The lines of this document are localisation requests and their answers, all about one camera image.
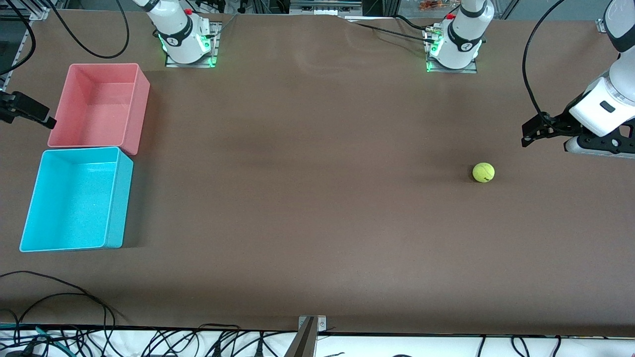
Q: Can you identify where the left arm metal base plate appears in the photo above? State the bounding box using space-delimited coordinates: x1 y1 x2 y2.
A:
426 27 478 74

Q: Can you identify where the grey metal camera mount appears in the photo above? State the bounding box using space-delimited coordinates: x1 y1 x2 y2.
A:
284 315 328 357

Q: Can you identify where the pink plastic bin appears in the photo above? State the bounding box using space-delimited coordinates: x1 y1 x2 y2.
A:
47 62 151 156

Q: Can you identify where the grey background box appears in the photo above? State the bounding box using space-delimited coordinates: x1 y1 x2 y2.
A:
289 0 363 16

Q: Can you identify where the blue plastic bin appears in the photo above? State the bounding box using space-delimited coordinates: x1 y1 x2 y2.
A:
19 146 134 253

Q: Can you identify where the black loose cable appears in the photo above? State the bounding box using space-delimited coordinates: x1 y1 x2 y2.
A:
0 270 117 343
14 292 109 343

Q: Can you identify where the teal cable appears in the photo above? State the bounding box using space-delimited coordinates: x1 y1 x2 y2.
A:
35 326 67 350

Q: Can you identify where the aluminium frame profile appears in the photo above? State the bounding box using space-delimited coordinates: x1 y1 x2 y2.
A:
0 0 50 92

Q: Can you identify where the yellow-green tennis ball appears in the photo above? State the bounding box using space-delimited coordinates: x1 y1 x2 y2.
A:
472 162 496 183

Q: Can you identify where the black base power cable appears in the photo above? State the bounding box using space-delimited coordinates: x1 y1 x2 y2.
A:
347 19 437 45

